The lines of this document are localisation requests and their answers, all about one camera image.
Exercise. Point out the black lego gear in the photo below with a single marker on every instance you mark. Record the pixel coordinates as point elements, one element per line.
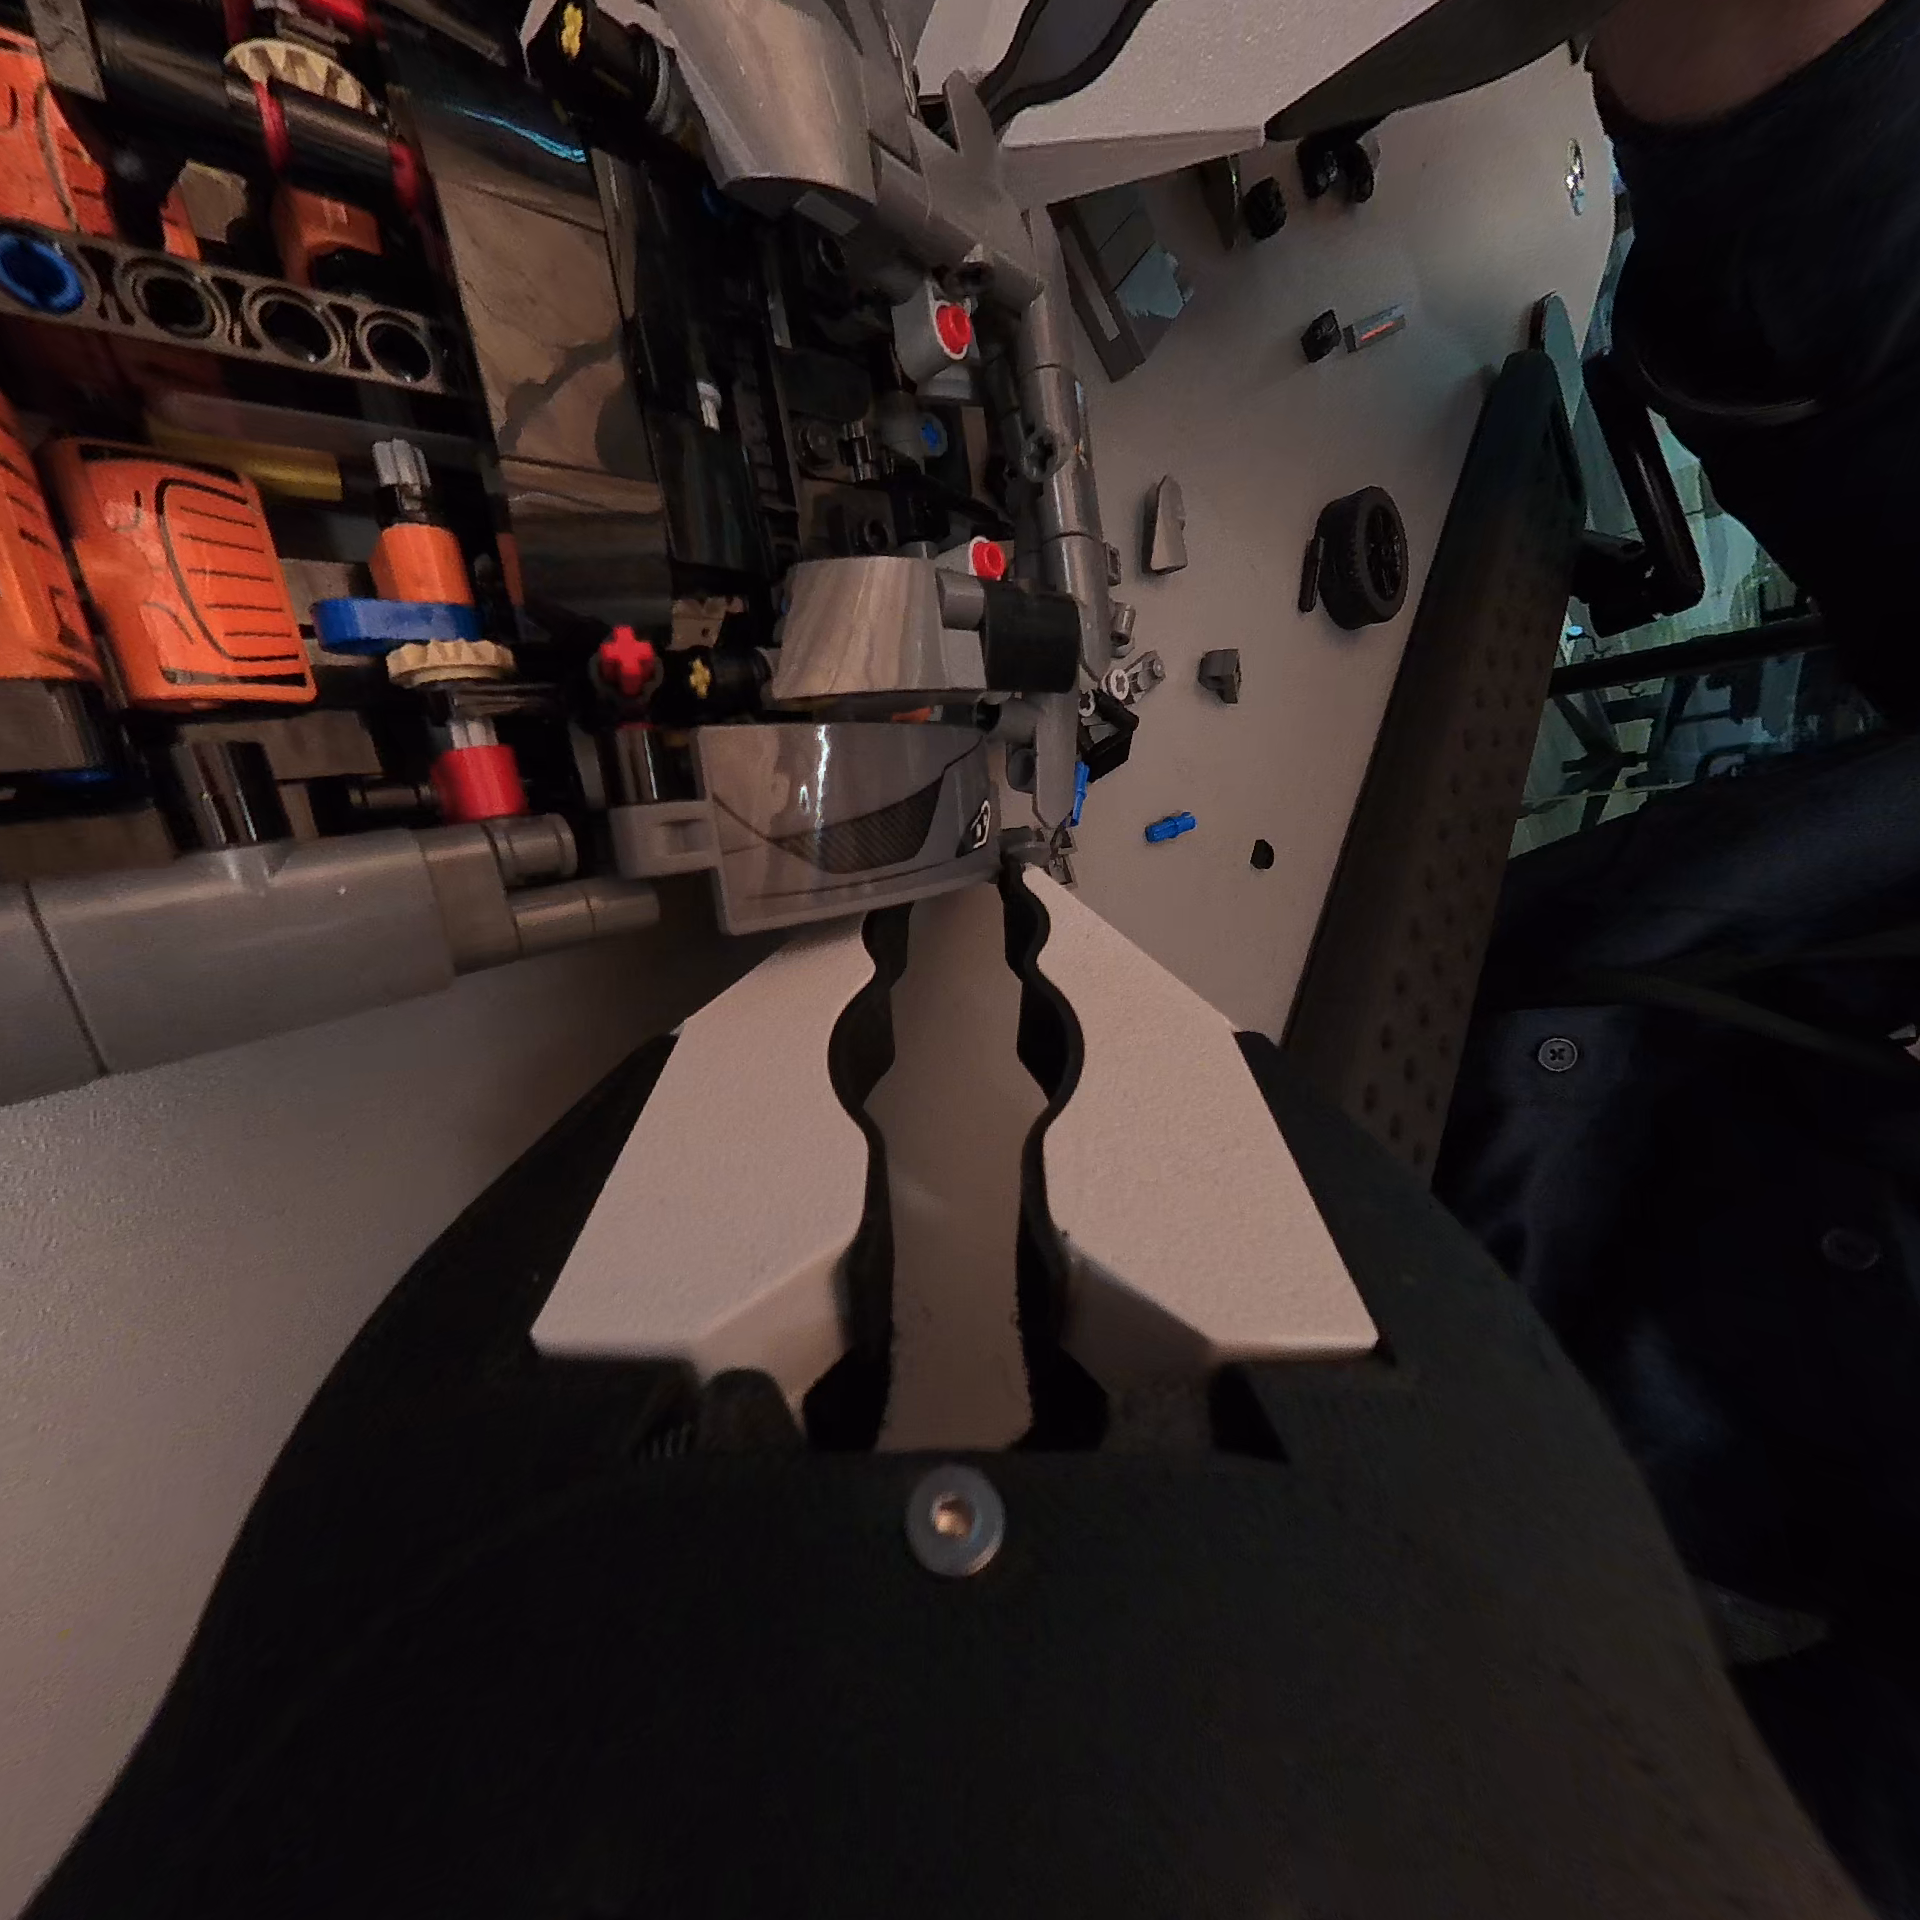
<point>1338,168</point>

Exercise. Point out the grey red-striped lego tile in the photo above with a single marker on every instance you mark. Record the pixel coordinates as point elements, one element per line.
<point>1372,327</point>

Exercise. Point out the black lego pin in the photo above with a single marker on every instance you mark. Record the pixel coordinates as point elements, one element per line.
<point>1310,570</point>

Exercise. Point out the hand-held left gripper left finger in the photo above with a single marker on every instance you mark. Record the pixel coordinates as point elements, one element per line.
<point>704,1201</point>

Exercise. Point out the grey lego panel assembly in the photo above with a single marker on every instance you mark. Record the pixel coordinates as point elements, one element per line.
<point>1126,284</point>

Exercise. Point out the grey studded slope piece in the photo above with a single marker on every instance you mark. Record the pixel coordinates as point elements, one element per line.
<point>1221,674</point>

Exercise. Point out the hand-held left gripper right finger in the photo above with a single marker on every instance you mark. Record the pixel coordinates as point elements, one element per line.
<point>1200,1201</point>

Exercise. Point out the black lego wheel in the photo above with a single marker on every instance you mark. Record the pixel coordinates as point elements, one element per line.
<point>1362,559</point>

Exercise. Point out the black lego connector block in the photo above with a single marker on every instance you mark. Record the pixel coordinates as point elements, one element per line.
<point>1320,337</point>

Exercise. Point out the black lego dish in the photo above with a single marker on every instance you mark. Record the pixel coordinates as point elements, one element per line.
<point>1262,210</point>

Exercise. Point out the pile of small lego pieces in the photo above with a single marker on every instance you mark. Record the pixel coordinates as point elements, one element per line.
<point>1110,735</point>

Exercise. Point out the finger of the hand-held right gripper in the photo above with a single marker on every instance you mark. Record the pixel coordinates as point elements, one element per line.
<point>1230,77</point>

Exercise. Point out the grey lego car model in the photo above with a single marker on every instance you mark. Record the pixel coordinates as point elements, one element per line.
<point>452,450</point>

